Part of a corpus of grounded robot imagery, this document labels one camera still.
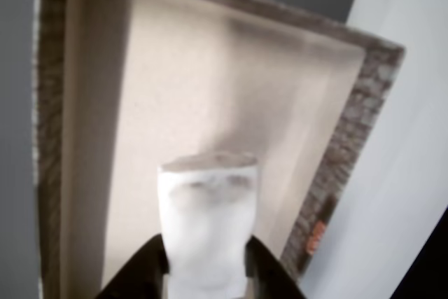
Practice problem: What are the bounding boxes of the patterned open cardboard box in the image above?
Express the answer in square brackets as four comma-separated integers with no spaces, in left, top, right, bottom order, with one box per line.
[32,0,407,299]

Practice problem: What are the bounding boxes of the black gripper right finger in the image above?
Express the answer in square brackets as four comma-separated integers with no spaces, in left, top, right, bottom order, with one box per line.
[244,235,306,299]

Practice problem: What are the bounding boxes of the white rectangular block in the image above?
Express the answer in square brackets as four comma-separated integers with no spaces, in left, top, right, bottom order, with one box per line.
[157,151,260,299]

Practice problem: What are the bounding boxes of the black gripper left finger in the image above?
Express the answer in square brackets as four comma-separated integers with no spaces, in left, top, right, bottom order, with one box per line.
[95,235,172,299]

